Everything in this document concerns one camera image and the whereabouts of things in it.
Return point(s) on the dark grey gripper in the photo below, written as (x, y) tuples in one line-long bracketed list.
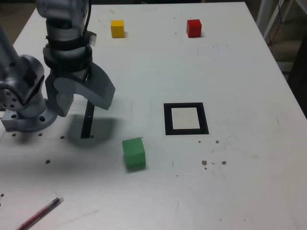
[(78, 73)]

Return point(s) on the yellow cube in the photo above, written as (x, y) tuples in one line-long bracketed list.
[(117, 29)]

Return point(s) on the green cube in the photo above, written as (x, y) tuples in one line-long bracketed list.
[(134, 154)]

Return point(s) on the red cube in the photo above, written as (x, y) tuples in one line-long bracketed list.
[(193, 28)]

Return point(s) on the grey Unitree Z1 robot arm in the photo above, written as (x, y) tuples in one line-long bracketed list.
[(24, 72)]

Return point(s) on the black tape square outline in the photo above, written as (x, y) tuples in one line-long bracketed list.
[(168, 119)]

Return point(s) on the black tape strip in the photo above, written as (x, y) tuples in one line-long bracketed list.
[(86, 124)]

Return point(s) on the red pen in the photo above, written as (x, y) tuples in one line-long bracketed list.
[(38, 213)]

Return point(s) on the white metal rack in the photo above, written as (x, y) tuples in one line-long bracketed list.
[(271, 16)]

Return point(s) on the black bulky background object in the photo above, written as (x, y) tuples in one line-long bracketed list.
[(299, 79)]

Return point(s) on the small grey wrist camera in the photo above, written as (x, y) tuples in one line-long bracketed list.
[(92, 38)]

